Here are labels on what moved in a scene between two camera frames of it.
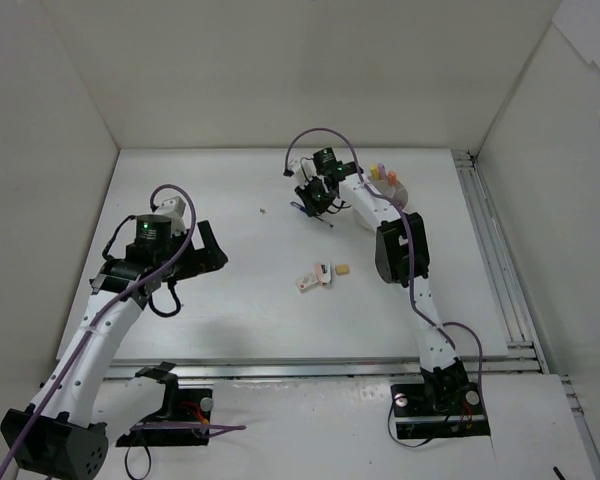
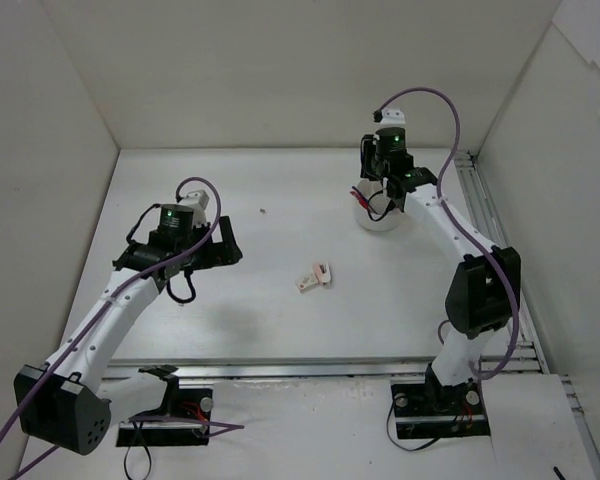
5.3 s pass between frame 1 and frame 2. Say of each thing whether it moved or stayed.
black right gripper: moved
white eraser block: stayed
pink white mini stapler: stayed
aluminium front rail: stayed
